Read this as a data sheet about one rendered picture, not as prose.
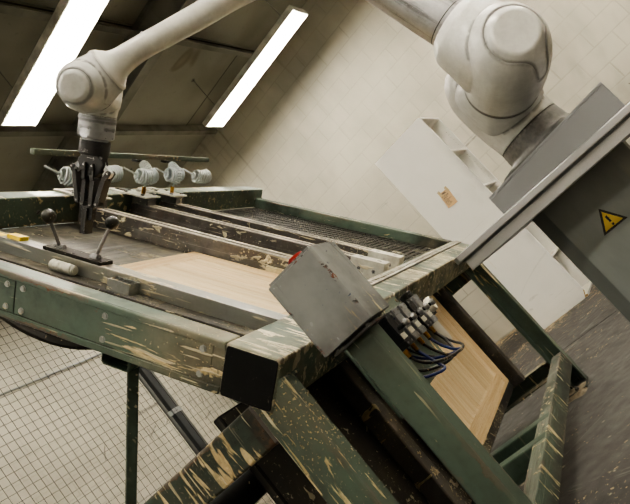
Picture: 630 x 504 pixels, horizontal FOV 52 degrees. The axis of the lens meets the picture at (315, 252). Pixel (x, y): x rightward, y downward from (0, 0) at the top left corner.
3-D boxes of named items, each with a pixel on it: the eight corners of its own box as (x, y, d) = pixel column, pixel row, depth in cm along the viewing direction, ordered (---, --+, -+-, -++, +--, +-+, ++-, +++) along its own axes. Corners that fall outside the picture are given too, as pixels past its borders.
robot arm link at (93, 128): (99, 117, 152) (96, 142, 153) (124, 120, 160) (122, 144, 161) (70, 111, 155) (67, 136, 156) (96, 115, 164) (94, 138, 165)
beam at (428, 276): (271, 415, 120) (281, 360, 118) (217, 395, 125) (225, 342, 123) (471, 267, 322) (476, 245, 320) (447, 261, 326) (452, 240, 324)
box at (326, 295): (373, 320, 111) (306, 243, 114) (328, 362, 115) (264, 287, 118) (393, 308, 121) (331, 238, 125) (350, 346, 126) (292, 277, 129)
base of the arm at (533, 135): (593, 108, 144) (574, 92, 145) (565, 121, 127) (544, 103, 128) (538, 167, 155) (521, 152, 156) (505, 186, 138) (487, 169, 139)
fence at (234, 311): (279, 337, 147) (282, 320, 146) (-19, 245, 181) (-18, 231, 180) (289, 332, 151) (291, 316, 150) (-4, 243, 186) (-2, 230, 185)
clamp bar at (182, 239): (350, 299, 191) (365, 221, 187) (49, 217, 234) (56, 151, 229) (361, 294, 200) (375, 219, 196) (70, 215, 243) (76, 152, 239)
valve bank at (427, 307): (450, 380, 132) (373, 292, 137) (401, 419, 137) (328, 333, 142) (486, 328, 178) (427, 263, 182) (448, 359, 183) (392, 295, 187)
